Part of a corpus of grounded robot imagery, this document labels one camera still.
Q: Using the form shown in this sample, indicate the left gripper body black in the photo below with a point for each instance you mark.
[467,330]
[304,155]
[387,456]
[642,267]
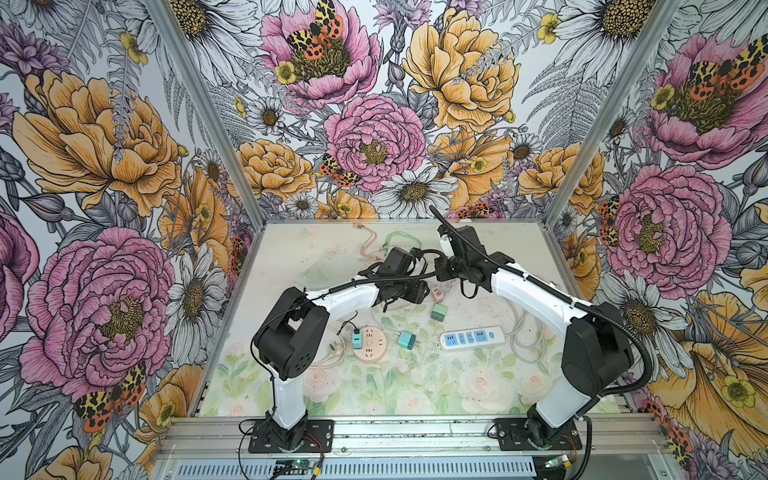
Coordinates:
[409,290]

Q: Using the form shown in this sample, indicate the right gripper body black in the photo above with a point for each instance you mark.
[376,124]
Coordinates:
[451,268]

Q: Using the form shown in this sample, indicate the pink charger plug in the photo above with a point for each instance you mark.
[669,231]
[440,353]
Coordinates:
[437,294]

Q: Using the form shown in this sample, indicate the teal charger with white cable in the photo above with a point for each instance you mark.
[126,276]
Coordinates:
[406,340]

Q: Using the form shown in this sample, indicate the teal charger with black cable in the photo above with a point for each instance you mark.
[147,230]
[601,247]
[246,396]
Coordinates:
[357,339]

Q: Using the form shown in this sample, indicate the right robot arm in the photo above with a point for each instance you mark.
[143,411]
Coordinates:
[601,356]

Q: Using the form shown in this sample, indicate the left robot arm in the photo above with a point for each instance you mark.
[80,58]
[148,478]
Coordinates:
[287,342]

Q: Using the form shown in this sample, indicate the green charger plug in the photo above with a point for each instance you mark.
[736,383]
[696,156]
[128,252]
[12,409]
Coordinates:
[438,312]

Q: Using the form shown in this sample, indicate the round pink power socket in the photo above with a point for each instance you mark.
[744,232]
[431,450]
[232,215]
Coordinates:
[374,345]

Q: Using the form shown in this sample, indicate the white blue power strip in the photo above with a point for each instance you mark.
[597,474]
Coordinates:
[478,337]

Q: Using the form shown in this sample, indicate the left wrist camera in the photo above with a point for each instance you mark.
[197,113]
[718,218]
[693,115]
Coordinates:
[399,263]

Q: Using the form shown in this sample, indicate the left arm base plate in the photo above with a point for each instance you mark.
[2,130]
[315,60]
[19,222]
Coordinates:
[307,436]

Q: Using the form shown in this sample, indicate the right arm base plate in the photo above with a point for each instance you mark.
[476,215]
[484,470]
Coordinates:
[532,434]

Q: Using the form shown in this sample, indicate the aluminium front rail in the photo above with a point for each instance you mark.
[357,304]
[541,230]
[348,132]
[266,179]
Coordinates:
[411,436]

